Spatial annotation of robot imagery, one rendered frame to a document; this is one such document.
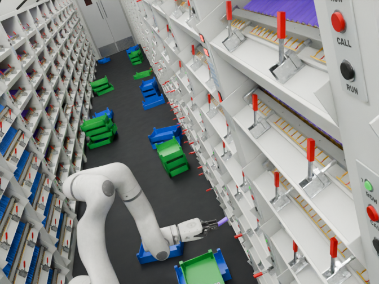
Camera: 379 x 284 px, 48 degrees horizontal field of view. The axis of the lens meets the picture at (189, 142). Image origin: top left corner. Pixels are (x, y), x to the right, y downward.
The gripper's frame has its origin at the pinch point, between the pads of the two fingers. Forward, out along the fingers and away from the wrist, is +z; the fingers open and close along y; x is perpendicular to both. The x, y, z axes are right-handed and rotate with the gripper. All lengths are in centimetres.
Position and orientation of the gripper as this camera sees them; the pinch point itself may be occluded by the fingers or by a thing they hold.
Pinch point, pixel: (212, 225)
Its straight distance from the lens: 189.4
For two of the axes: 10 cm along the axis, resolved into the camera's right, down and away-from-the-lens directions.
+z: 9.7, -2.2, 1.0
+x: 1.7, 9.1, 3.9
